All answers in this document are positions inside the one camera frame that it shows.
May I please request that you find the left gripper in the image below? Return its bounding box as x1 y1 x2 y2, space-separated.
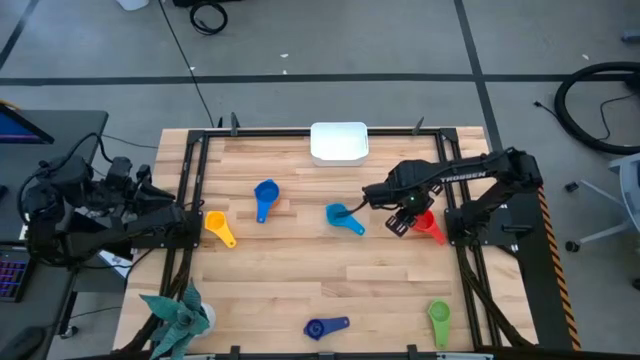
103 156 177 207

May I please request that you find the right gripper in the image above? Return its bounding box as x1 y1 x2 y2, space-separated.
343 162 444 239

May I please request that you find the light blue measuring cup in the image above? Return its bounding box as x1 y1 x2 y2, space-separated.
325 202 366 237

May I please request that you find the red measuring cup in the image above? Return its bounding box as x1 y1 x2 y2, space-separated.
412 209 448 247

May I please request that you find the yellow measuring cup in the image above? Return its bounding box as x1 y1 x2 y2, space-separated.
203 210 238 250

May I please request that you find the white plastic basket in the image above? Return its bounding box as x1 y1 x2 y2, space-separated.
309 121 370 168

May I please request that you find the green measuring cup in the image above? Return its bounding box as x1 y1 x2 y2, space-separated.
426 298 452 350

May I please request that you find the dark blue measuring cup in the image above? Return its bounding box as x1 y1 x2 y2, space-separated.
302 315 351 342

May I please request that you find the black desk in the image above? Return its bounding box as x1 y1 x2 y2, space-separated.
0 108 109 360

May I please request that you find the teal artificial plant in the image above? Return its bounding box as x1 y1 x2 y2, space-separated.
138 279 211 360

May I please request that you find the white plant pot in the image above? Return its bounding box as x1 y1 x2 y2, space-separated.
198 302 217 335

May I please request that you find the laptop screen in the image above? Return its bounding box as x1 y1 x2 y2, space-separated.
0 101 55 146

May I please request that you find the black keyboard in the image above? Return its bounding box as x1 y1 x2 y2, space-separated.
0 247 30 304

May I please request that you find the black platform with hazard stripe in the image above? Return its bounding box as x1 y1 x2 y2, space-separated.
499 174 584 351

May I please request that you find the grey office chair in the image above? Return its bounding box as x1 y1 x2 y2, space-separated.
564 152 640 254

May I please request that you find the black metal table frame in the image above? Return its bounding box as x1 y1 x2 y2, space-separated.
119 127 539 360

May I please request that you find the small black cable coil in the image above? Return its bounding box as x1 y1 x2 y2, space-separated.
188 1 229 36

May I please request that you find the thin black cable with plug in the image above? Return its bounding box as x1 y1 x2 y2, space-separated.
532 93 640 144

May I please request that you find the thick black hose coil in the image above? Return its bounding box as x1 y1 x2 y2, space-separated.
553 61 640 156

